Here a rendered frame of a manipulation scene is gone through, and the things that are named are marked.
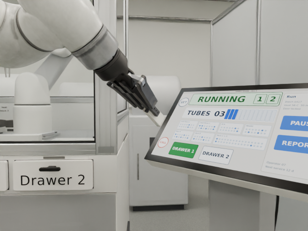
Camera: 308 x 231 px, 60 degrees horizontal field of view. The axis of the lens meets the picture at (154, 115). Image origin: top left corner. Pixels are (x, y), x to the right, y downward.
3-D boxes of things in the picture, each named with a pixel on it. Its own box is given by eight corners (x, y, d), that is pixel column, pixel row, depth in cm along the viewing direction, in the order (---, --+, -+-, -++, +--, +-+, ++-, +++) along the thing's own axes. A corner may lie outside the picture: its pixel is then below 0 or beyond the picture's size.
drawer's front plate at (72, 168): (92, 189, 100) (92, 160, 99) (13, 190, 99) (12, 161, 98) (93, 188, 102) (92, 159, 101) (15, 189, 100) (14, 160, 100)
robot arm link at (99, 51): (87, 26, 60) (104, 46, 63) (63, 54, 56) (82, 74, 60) (111, 19, 53) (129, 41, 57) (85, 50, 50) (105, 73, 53)
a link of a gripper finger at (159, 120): (150, 101, 69) (151, 101, 68) (164, 118, 73) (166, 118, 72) (144, 110, 67) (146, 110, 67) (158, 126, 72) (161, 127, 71)
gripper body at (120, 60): (125, 43, 57) (149, 74, 62) (102, 47, 63) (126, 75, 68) (105, 68, 54) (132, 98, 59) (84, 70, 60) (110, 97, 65)
